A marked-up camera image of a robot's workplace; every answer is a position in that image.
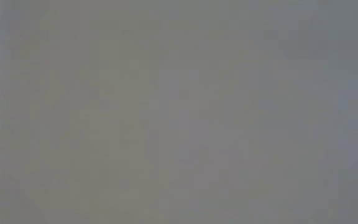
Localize clear plastic bin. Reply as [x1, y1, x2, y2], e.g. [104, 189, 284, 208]
[0, 0, 358, 224]

